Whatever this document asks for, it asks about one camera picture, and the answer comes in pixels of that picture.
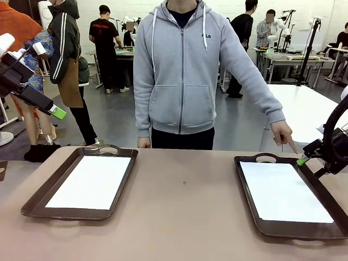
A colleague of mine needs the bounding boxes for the brown plastic serving tray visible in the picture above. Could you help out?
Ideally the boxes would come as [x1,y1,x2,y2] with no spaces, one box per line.
[233,153,348,240]
[21,144,139,221]

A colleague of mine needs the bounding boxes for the white cylindrical robot link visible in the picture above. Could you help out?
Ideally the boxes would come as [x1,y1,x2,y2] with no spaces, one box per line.
[38,0,54,30]

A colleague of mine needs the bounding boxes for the person's left hand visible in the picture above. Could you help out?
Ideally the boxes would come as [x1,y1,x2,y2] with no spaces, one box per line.
[270,121,299,154]

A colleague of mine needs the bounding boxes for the person in grey hoodie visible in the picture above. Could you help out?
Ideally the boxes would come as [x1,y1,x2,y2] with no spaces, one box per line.
[133,0,285,150]

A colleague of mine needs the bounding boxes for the person's right hand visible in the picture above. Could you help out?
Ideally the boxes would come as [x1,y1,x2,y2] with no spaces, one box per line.
[138,135,152,149]

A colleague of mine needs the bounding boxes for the seated person in black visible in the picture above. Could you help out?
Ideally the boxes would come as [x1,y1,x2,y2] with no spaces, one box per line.
[335,23,348,51]

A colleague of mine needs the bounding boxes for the black metal stand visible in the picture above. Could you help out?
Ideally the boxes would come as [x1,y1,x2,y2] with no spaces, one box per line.
[279,9,297,54]

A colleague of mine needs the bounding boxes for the white table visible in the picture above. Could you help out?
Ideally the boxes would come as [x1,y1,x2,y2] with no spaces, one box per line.
[259,83,348,145]

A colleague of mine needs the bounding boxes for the person's right forearm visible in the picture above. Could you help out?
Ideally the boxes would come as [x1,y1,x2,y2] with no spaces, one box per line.
[133,89,152,138]

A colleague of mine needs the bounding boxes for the white round base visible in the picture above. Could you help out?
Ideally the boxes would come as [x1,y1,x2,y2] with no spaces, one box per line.
[0,131,14,147]

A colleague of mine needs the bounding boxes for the person's left forearm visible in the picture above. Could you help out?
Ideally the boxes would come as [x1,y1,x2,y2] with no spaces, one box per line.
[239,65,285,126]

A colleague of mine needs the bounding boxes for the grey workbench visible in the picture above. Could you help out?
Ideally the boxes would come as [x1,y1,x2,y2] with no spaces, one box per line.
[252,47,337,85]

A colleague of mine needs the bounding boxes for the brown wooden board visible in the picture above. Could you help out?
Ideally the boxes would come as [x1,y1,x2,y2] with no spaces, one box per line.
[0,160,9,182]

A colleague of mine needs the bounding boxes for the person in black red-print shirt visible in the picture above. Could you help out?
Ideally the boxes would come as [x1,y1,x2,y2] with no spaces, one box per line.
[89,4,131,95]

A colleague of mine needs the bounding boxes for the white A4 paper sheet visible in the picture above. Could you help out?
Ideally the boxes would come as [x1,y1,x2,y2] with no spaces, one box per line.
[45,154,132,211]
[239,160,334,224]

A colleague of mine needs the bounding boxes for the person in all black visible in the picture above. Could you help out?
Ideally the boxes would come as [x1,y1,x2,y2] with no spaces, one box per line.
[226,0,259,99]

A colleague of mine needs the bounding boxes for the black bag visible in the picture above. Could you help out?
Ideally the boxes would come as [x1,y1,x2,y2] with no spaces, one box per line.
[23,143,62,163]

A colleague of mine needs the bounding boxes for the white camera on tripod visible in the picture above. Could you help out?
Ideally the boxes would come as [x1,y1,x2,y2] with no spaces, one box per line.
[308,16,326,30]

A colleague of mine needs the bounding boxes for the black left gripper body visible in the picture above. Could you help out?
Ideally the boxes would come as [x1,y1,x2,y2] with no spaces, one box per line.
[0,51,35,96]

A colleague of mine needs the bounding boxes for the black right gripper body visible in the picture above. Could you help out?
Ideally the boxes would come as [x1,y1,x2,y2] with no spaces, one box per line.
[323,127,348,175]

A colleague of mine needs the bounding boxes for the person in striped dark jacket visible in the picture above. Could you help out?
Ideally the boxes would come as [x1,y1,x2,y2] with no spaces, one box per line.
[47,0,98,147]

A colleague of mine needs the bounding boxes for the white side desk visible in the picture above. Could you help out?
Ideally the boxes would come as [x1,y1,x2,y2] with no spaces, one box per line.
[323,43,348,82]

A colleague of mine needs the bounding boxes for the person behind dark workbench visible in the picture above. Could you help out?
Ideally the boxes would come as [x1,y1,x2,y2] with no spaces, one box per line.
[123,21,136,47]

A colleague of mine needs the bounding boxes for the person in orange top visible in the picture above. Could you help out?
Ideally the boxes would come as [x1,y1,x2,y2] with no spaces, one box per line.
[0,0,44,52]

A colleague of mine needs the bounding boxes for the dark workbench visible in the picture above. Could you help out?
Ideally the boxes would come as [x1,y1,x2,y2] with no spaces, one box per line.
[86,46,135,88]

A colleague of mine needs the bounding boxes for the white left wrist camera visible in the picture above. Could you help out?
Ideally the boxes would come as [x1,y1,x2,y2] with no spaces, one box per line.
[32,42,47,56]

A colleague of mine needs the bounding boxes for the person in plaid shirt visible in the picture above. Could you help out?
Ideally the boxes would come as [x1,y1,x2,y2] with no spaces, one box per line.
[257,9,277,52]

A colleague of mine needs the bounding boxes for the black tripod pole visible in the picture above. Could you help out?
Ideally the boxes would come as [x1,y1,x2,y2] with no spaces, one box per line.
[296,18,320,87]

